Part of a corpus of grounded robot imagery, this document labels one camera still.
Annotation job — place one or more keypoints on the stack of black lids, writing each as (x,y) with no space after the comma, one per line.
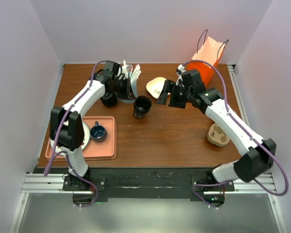
(109,99)

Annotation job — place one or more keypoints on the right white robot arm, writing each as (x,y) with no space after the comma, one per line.
(256,152)

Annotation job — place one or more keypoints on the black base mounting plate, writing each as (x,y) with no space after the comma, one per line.
(134,183)

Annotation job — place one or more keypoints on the orange paper gift bag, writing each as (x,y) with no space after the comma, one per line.
(208,53)

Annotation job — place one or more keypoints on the black coffee cup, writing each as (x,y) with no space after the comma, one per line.
(141,107)

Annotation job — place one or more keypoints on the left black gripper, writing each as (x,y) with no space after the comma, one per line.
(127,92)

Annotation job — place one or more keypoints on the cream square bowl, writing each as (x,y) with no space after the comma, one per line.
(155,86)

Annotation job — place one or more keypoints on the white fruit pattern plate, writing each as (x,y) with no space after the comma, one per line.
(85,140)

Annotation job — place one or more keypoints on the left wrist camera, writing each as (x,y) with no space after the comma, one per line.
(112,69)

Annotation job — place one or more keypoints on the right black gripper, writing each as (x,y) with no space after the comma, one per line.
(169,87)

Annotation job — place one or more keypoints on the aluminium frame rail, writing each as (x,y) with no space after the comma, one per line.
(38,183)

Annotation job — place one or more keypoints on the dark blue mug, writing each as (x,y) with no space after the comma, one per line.
(98,133)

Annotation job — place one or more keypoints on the pink plastic tray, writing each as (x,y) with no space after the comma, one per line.
(106,149)

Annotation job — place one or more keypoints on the cardboard cup carrier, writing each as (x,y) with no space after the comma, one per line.
(217,136)

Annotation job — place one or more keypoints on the blue straw holder cup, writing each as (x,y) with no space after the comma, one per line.
(133,82)

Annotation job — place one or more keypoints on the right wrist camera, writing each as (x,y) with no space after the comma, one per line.
(188,78)

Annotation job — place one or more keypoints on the white wrapped straws bundle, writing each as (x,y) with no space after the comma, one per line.
(131,72)

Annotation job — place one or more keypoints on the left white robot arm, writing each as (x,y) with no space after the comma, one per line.
(66,126)

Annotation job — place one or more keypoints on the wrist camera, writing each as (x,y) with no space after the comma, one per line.
(112,69)
(188,78)

